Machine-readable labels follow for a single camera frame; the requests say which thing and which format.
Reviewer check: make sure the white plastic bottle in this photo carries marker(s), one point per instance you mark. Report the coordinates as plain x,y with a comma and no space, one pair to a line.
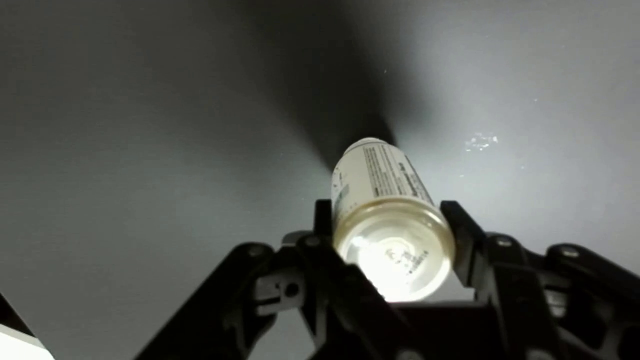
392,227

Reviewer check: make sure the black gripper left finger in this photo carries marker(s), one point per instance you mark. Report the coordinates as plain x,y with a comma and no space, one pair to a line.
266,292

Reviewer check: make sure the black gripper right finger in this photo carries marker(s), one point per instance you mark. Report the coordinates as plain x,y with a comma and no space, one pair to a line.
521,281

